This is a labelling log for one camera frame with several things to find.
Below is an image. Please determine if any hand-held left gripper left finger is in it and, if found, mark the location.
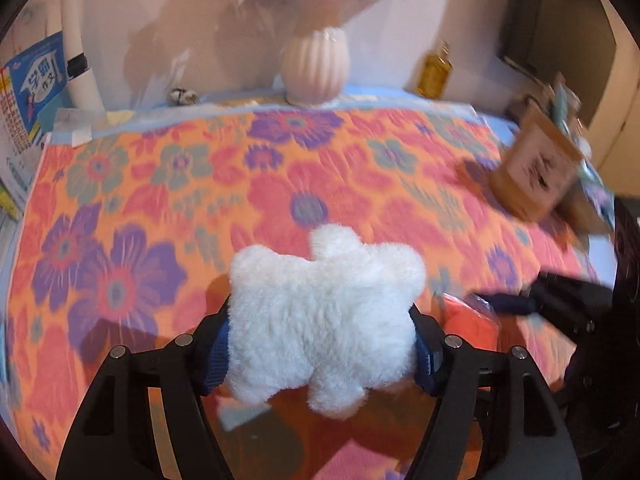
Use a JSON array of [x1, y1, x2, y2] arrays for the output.
[[57, 305, 236, 480]]

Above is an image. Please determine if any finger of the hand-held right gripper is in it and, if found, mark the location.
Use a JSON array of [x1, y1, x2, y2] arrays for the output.
[[472, 287, 538, 317]]

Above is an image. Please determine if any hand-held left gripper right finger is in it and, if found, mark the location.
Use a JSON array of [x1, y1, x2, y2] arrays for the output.
[[407, 305, 583, 480]]

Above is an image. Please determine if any clear plastic bag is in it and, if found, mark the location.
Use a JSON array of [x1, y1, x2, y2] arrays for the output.
[[432, 292, 501, 353]]

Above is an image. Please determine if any white plush toy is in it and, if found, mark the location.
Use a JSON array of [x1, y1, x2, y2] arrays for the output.
[[227, 223, 428, 417]]

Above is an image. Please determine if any floral orange mat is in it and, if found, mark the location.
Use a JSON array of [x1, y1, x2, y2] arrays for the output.
[[0, 102, 616, 480]]

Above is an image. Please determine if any teal brush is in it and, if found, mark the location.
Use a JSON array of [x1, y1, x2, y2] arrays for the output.
[[552, 75, 583, 136]]

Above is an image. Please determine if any yellow liquid glass bottle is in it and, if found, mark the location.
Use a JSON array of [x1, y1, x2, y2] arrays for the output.
[[415, 40, 456, 101]]

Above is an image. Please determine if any black television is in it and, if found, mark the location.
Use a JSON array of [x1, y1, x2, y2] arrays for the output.
[[500, 0, 616, 111]]

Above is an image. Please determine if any white ribbed vase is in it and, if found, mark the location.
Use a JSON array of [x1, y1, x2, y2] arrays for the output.
[[280, 27, 351, 107]]

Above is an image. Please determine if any white pipe with black band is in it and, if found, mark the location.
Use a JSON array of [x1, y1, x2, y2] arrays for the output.
[[60, 0, 106, 111]]

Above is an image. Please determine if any blue cover workbook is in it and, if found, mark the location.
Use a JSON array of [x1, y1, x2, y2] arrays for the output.
[[0, 30, 68, 161]]

